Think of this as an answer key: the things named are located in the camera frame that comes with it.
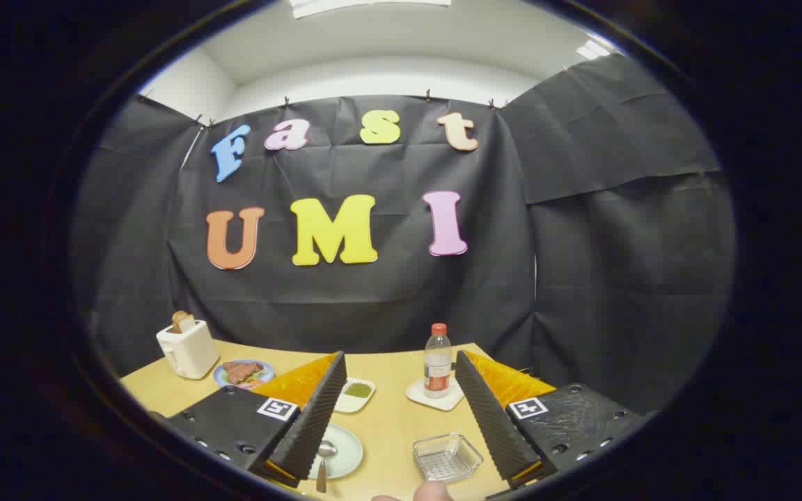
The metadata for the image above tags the white square coaster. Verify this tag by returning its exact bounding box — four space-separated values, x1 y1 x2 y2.
405 376 466 412

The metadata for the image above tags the black backdrop cloth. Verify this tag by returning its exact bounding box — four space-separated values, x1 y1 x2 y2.
70 52 736 418

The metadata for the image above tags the clear red capped water bottle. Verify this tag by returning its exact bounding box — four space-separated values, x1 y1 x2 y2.
423 323 454 399

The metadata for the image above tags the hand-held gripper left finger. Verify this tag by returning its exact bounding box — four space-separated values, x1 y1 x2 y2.
163 350 348 489

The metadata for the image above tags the wooden handled metal spoon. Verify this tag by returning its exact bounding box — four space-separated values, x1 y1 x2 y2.
315 440 338 495

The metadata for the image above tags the cream toaster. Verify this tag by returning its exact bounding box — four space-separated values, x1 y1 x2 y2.
156 319 221 381

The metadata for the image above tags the meat with salad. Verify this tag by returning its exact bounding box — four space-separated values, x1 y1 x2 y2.
222 360 265 385

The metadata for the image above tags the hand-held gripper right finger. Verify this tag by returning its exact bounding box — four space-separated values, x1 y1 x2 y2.
454 349 647 490

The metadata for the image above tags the white divided tray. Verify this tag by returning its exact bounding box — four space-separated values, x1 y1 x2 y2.
333 378 377 415

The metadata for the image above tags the small blue plate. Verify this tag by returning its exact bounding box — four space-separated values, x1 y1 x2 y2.
212 359 276 390

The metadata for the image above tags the metal wire basket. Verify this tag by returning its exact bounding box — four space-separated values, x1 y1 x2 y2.
412 433 485 484

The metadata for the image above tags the pale green plate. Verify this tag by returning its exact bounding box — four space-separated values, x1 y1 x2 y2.
307 422 365 480

